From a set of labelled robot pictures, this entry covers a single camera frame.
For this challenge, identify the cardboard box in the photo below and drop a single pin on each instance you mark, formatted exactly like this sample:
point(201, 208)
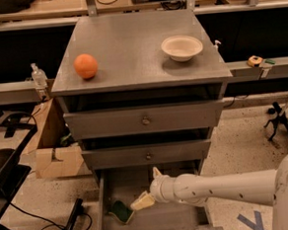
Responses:
point(55, 158)

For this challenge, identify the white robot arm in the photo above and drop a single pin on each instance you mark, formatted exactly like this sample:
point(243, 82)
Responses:
point(269, 187)

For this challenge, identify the middle grey drawer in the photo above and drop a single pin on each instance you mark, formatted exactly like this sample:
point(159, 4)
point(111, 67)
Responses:
point(146, 154)

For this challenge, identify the grey drawer cabinet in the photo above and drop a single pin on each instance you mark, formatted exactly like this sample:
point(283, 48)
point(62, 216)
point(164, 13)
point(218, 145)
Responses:
point(135, 72)

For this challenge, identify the black tripod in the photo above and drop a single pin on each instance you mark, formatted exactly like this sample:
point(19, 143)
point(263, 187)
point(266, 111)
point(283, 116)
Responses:
point(279, 117)

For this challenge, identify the orange ball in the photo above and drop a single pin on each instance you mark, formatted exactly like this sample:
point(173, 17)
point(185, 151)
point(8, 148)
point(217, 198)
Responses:
point(86, 66)

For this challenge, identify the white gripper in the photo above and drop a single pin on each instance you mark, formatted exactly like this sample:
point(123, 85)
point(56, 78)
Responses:
point(158, 187)

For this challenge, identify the white bowl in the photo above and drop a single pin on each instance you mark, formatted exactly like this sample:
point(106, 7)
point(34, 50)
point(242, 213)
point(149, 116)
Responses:
point(181, 48)

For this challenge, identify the small white spray bottle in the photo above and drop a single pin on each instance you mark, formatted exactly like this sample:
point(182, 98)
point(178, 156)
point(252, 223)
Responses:
point(217, 43)

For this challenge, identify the grey drawer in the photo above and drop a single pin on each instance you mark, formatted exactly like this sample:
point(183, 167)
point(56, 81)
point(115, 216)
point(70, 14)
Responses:
point(146, 154)
point(127, 121)
point(126, 184)

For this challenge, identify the clear plastic bottle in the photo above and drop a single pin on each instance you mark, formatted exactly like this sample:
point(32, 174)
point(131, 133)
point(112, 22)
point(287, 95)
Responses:
point(39, 76)

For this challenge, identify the bottom grey drawer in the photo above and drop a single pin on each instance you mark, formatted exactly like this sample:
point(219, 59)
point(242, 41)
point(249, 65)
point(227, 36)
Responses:
point(126, 184)

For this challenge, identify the green yellow sponge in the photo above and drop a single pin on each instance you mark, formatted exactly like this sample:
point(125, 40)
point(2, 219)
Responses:
point(120, 212)

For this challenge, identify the top grey drawer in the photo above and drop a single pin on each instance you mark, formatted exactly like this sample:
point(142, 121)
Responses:
point(127, 121)

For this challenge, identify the black metal stand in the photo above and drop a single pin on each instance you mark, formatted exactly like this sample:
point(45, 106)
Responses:
point(13, 174)

